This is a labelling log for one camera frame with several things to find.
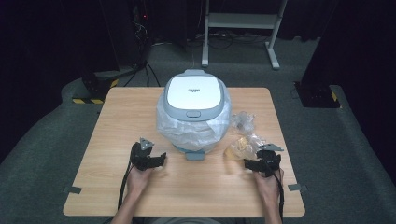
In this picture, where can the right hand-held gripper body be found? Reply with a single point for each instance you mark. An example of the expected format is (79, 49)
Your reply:
(271, 160)

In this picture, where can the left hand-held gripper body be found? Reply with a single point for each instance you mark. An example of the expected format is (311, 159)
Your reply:
(140, 157)

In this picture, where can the yellow plastic wrapper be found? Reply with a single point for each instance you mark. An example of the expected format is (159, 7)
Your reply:
(241, 149)

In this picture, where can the white plastic liner bag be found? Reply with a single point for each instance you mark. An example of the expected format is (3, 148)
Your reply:
(190, 132)

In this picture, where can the clear plastic wrapper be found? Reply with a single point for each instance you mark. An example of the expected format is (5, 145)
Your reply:
(244, 122)

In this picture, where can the white grey pedal trash can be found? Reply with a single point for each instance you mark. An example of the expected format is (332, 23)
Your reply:
(193, 91)

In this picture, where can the person's right hand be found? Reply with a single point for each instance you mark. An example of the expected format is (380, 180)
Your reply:
(267, 186)

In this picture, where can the person's left hand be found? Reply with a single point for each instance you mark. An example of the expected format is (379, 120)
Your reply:
(138, 180)

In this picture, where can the grey tape piece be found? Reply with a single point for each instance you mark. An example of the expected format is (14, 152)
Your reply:
(73, 189)
(295, 187)

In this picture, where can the person's grey clothing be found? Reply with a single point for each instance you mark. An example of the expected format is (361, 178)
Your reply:
(186, 221)

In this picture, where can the black striped stand base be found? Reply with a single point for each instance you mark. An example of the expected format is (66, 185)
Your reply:
(96, 88)
(317, 96)

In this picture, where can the grey metal stand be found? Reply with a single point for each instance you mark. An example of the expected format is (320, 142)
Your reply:
(239, 21)

